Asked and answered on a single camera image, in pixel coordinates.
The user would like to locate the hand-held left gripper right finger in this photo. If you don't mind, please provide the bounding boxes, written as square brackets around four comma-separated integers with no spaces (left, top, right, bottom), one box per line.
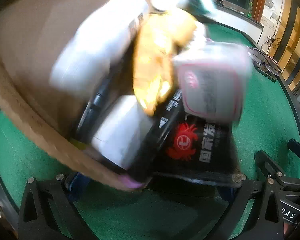
[215,174,287,240]

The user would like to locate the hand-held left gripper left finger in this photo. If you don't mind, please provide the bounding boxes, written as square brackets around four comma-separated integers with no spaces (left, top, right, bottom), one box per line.
[17,173,100,240]

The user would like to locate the white power adapter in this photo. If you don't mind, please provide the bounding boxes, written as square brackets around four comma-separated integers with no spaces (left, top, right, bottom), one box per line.
[90,96,155,170]

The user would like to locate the eyeglasses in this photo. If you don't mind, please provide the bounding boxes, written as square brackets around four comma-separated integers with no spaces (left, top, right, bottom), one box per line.
[247,47,283,76]

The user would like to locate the black bag with red crab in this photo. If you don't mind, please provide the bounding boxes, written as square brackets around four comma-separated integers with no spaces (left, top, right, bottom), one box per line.
[152,119,243,188]

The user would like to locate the brown cardboard box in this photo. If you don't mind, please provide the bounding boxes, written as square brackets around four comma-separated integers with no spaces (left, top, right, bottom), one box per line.
[0,0,190,193]

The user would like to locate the dark flat case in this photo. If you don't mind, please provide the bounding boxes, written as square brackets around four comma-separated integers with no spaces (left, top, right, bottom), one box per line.
[256,62,278,83]

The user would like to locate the wooden cabinet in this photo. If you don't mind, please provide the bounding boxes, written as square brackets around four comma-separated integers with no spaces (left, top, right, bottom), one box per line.
[272,0,300,110]

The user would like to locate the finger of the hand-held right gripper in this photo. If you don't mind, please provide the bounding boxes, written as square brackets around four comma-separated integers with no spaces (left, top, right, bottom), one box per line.
[287,139,300,157]
[254,150,300,184]

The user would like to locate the large white bottle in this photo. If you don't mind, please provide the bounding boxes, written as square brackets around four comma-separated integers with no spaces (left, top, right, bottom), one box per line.
[49,0,150,98]

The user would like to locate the black tube with white print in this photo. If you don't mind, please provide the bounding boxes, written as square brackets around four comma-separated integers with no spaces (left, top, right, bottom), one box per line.
[117,90,190,190]

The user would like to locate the yellow snack packet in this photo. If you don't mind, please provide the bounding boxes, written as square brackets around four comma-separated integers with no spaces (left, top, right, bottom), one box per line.
[132,7,198,117]

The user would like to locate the black marker with green ends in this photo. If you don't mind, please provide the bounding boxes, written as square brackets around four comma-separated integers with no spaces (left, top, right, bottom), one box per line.
[72,77,115,150]

